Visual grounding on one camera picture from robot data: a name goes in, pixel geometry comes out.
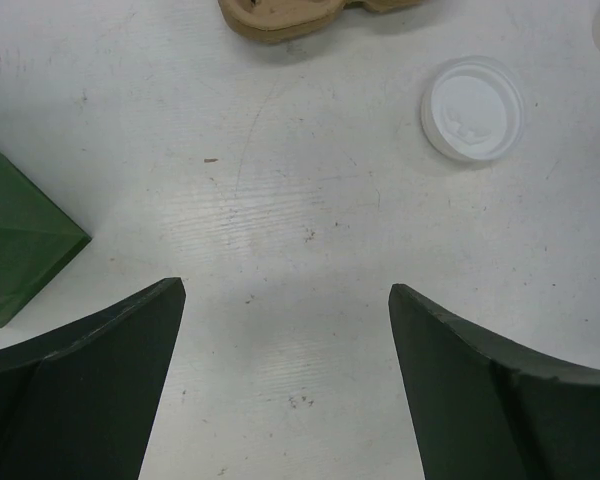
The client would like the green paper bag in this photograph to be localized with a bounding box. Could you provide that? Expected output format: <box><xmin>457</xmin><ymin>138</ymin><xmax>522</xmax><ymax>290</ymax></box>
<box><xmin>0</xmin><ymin>152</ymin><xmax>91</xmax><ymax>328</ymax></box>

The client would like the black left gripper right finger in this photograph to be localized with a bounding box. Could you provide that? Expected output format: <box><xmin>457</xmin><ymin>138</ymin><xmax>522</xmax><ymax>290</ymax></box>
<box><xmin>388</xmin><ymin>284</ymin><xmax>600</xmax><ymax>479</ymax></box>

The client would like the brown cardboard cup carrier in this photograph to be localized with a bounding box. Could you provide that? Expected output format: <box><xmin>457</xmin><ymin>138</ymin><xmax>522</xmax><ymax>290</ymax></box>
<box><xmin>217</xmin><ymin>0</ymin><xmax>381</xmax><ymax>45</ymax></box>

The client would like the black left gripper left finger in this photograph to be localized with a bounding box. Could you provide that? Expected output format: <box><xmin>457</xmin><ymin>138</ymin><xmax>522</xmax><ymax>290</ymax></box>
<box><xmin>0</xmin><ymin>277</ymin><xmax>186</xmax><ymax>479</ymax></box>

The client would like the translucent plastic lid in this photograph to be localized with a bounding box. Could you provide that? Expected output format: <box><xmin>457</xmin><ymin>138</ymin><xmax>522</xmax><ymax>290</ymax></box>
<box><xmin>420</xmin><ymin>56</ymin><xmax>526</xmax><ymax>163</ymax></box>

